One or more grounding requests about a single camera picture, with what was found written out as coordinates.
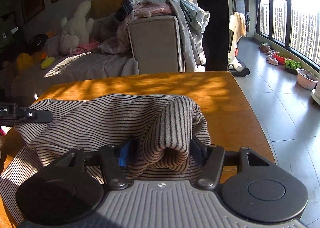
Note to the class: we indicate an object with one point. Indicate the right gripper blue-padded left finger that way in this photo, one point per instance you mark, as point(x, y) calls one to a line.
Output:
point(112, 160)

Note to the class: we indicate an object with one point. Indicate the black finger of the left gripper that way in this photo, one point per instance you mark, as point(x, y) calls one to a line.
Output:
point(24, 114)

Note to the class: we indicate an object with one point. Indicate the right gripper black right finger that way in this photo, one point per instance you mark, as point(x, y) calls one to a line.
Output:
point(210, 160)

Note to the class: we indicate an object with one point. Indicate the beige striped sweater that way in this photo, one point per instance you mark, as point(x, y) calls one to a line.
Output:
point(162, 125)

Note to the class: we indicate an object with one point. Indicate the pile of clothes on chair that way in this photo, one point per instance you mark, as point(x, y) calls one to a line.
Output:
point(162, 35)

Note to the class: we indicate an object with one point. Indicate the yellow plush toy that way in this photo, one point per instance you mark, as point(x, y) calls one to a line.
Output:
point(25, 61)

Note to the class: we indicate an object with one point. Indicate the grey covered sofa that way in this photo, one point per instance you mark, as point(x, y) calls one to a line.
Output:
point(83, 66)

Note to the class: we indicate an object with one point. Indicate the black cap on sofa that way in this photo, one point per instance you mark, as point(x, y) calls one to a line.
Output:
point(37, 43)

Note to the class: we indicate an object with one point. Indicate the pink cloth on sofa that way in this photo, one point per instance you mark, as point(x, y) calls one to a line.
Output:
point(88, 47)

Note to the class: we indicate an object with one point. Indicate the white plush rabbit toy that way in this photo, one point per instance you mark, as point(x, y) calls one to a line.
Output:
point(77, 30)

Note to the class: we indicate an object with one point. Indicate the white upright vacuum cleaner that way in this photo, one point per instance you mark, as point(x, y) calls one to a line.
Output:
point(237, 30)

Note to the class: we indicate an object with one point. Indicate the red flower pot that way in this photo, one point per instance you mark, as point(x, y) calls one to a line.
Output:
point(281, 57)

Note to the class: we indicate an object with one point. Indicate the small green potted plant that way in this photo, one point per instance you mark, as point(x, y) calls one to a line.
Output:
point(292, 65)

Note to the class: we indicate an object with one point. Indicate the yellow sofa cushion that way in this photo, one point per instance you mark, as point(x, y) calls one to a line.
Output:
point(103, 8)

